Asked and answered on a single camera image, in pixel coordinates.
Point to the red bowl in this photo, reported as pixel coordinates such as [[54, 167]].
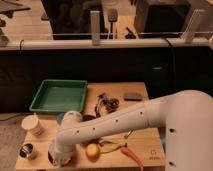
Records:
[[50, 159]]

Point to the white paper cup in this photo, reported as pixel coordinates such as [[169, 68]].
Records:
[[32, 124]]

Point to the green plastic tray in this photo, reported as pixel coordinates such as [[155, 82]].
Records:
[[57, 96]]

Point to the small metal cup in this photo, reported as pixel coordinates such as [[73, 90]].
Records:
[[27, 151]]

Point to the purple bowl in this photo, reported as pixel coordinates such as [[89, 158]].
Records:
[[88, 117]]

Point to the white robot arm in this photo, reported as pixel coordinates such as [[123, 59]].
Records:
[[187, 117]]

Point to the dark grape bunch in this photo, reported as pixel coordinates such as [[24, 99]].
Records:
[[112, 104]]

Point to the orange carrot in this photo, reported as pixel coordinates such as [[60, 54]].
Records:
[[129, 153]]

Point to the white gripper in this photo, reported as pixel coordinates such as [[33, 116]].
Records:
[[56, 147]]

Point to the wooden cutting board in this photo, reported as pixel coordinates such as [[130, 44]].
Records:
[[146, 144]]

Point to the metal spoon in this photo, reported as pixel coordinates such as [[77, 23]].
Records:
[[127, 135]]

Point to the small blue cup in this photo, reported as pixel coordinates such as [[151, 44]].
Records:
[[59, 118]]

